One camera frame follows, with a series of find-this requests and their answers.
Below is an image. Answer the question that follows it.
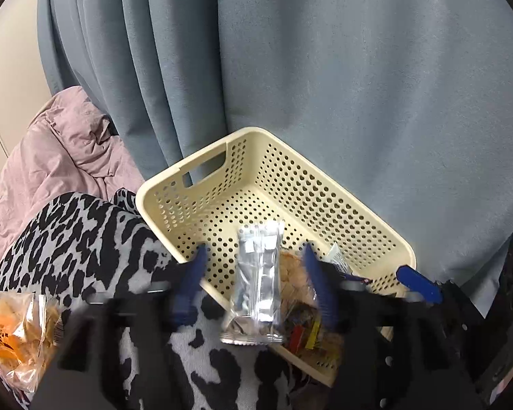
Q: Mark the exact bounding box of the leopard print blanket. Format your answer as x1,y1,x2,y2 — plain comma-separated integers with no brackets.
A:
0,190,338,410

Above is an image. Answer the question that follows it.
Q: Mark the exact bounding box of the blue curtain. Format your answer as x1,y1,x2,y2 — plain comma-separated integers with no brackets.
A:
36,0,513,317

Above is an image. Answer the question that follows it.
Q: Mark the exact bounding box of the cream perforated plastic basket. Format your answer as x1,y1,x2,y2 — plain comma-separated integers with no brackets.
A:
135,127,417,387

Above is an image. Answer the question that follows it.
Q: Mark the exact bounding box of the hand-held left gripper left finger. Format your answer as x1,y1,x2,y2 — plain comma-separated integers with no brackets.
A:
28,243,212,410

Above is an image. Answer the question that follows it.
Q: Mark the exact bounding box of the clear bag of orange chips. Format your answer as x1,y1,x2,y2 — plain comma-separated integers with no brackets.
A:
0,290,63,394

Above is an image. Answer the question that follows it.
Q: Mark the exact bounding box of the silver yellow snack packet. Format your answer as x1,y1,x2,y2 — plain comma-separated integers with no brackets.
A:
304,322,321,350

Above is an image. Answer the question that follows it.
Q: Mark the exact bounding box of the clear bag of pale biscuits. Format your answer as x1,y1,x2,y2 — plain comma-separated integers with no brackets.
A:
278,250,347,351

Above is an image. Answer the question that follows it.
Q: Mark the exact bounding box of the pink duvet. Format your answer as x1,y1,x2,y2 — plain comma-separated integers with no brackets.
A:
0,85,146,265

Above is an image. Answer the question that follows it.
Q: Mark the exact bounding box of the white red striped cracker packet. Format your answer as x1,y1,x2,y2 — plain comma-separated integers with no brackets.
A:
327,243,353,274

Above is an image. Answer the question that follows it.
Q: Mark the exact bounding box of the silver foil snack packet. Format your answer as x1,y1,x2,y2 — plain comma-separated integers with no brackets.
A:
219,219,285,346

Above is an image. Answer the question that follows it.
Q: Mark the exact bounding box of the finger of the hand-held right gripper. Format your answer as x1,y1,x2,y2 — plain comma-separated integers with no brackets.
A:
395,265,486,329

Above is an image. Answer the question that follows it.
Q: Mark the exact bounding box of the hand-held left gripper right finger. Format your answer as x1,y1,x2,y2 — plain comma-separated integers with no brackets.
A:
301,243,486,410

